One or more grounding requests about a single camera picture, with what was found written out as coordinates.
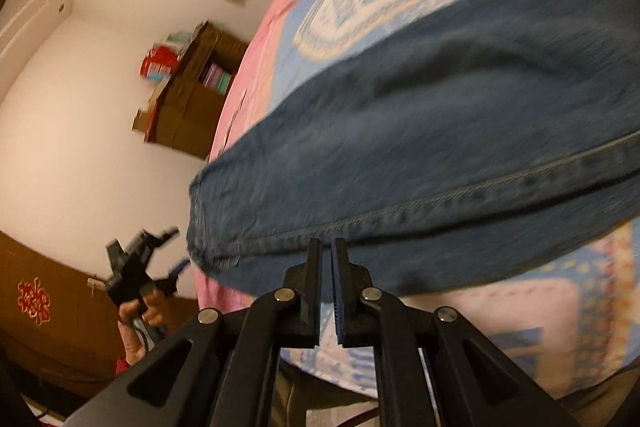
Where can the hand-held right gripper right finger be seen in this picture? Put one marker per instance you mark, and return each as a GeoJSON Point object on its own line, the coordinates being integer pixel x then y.
{"type": "Point", "coordinates": [339, 302]}

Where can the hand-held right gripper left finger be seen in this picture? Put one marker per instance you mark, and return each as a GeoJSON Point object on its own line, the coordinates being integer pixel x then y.
{"type": "Point", "coordinates": [314, 297]}

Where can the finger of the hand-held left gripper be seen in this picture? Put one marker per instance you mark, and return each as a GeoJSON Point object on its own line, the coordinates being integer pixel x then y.
{"type": "Point", "coordinates": [176, 272]}
{"type": "Point", "coordinates": [169, 234]}

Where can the blue denim pants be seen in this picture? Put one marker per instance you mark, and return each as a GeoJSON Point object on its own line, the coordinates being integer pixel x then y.
{"type": "Point", "coordinates": [425, 147]}

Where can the person's left hand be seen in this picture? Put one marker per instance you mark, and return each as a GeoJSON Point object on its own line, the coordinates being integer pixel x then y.
{"type": "Point", "coordinates": [135, 337]}

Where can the red knot decoration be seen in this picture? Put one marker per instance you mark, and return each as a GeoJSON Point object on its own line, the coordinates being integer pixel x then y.
{"type": "Point", "coordinates": [34, 302]}

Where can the brown wooden bookcase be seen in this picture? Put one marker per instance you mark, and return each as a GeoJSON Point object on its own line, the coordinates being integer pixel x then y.
{"type": "Point", "coordinates": [195, 107]}

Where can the row of pastel books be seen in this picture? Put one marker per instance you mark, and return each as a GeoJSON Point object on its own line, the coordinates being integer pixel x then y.
{"type": "Point", "coordinates": [216, 78]}

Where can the red ornament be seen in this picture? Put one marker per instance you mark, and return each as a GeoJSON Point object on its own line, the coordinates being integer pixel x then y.
{"type": "Point", "coordinates": [157, 63]}

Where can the white door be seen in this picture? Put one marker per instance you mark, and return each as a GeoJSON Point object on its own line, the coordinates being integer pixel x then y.
{"type": "Point", "coordinates": [35, 2]}

